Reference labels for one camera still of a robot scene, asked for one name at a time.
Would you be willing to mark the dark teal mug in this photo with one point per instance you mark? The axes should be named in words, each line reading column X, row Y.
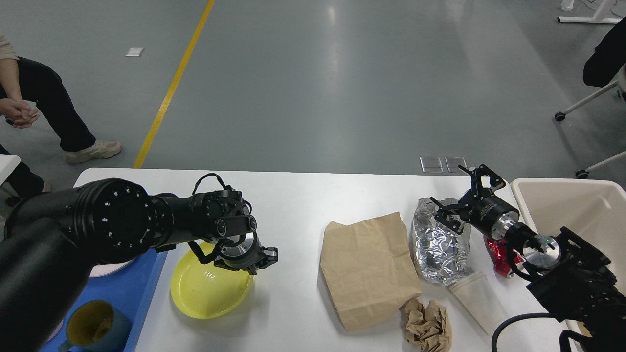
column 97, row 326

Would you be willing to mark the white paper cup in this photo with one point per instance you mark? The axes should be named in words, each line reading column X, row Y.
column 479, row 299

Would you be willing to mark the crumpled brown paper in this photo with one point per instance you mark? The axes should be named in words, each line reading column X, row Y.
column 427, row 326

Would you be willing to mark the blue plastic tray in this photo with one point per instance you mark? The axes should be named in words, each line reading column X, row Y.
column 129, row 290

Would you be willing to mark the pink plate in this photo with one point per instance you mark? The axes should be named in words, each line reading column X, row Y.
column 99, row 271

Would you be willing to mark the cream plastic bin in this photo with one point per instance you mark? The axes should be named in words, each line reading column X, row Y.
column 593, row 209

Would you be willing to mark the person in black trousers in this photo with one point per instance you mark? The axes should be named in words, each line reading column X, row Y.
column 29, row 87

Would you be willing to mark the yellow plate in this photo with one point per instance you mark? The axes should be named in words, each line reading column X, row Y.
column 203, row 291

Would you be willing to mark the brown paper bag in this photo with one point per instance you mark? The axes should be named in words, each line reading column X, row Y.
column 368, row 270

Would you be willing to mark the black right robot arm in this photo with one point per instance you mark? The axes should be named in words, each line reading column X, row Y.
column 565, row 273

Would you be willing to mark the red snack wrapper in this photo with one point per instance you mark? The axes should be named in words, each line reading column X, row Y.
column 497, row 251

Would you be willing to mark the silver floor socket plates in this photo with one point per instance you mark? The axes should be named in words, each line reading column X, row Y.
column 437, row 165

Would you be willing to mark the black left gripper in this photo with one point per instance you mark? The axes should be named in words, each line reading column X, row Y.
column 245, row 252

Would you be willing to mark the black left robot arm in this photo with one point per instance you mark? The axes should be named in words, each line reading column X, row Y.
column 53, row 240

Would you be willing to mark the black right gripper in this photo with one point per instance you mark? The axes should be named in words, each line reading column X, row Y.
column 479, row 206

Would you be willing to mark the white office chair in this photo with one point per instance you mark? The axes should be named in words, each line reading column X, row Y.
column 618, row 81

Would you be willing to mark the crumpled aluminium foil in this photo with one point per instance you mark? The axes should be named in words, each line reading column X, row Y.
column 440, row 255

